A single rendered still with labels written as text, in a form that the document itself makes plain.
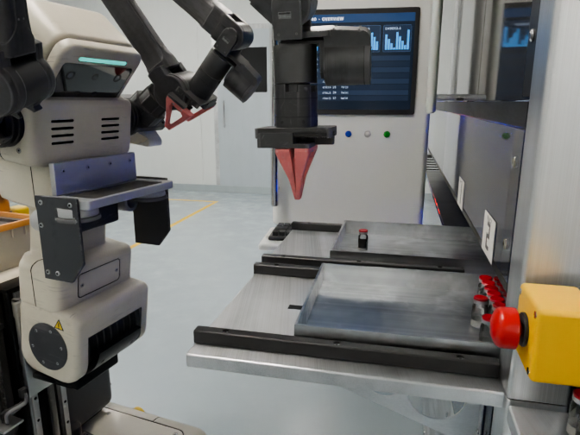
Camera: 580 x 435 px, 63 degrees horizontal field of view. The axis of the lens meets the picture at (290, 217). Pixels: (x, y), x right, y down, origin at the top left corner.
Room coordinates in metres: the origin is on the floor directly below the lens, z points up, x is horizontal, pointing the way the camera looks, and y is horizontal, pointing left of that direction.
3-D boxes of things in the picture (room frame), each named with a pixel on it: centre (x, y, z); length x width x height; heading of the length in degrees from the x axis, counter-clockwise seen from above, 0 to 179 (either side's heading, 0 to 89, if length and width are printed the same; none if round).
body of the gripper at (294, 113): (0.65, -0.01, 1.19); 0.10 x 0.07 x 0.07; 77
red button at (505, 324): (0.42, -0.22, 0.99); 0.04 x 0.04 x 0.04; 77
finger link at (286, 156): (0.65, -0.02, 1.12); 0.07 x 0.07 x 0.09; 77
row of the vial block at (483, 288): (0.66, -0.31, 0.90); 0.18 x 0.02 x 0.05; 168
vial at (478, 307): (0.66, -0.28, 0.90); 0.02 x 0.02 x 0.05
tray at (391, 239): (1.02, -0.28, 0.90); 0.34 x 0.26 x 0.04; 77
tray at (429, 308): (0.68, -0.20, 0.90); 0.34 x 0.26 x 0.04; 78
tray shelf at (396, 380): (0.87, -0.17, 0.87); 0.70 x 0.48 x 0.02; 167
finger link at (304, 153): (0.66, 0.00, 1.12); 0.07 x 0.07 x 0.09; 77
